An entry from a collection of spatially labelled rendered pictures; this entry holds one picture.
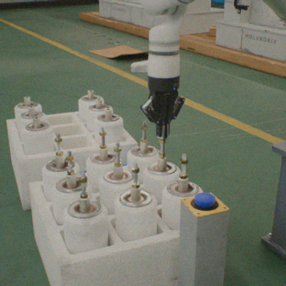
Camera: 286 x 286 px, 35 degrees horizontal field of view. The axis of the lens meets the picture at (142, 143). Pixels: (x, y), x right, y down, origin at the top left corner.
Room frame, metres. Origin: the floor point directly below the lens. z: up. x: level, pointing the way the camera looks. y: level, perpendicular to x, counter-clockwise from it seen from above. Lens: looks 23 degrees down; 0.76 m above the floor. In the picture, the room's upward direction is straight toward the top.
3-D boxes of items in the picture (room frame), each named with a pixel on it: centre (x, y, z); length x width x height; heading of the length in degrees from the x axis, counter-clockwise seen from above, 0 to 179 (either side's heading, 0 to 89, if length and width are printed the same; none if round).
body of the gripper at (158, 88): (1.05, -0.05, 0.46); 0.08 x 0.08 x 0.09
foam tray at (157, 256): (1.00, 0.06, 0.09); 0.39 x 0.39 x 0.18; 22
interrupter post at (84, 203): (0.85, 0.12, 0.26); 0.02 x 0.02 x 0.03
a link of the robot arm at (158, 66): (1.06, -0.04, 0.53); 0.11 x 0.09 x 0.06; 39
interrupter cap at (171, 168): (1.05, -0.05, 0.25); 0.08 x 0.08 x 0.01
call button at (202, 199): (0.76, -0.12, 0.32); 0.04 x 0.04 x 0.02
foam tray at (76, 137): (1.51, 0.26, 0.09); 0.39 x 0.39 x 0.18; 20
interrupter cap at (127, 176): (1.00, 0.06, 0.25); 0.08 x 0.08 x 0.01
